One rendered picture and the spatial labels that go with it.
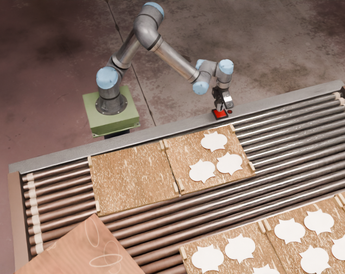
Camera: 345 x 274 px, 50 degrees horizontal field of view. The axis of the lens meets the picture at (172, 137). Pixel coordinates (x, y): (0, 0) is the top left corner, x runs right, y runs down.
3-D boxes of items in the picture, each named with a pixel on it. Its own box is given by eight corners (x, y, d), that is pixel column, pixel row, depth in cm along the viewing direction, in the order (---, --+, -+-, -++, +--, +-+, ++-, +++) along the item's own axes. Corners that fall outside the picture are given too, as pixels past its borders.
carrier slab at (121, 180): (88, 159, 199) (87, 157, 198) (161, 143, 206) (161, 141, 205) (98, 217, 179) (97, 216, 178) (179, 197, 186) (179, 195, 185)
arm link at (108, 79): (95, 96, 208) (91, 78, 197) (104, 81, 216) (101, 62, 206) (115, 100, 206) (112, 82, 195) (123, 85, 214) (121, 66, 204)
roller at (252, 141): (27, 202, 188) (24, 198, 184) (351, 111, 228) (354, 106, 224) (27, 211, 185) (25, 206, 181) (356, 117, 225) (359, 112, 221)
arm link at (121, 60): (98, 76, 212) (140, 10, 172) (108, 60, 222) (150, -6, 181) (116, 87, 215) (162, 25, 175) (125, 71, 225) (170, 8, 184)
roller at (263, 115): (24, 178, 196) (21, 173, 192) (337, 94, 236) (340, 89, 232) (25, 186, 194) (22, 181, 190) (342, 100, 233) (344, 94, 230)
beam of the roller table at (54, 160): (11, 169, 202) (7, 163, 197) (336, 85, 244) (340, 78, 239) (12, 182, 197) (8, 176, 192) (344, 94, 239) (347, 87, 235)
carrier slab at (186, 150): (162, 142, 206) (162, 140, 205) (230, 125, 214) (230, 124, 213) (181, 195, 186) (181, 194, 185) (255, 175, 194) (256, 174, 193)
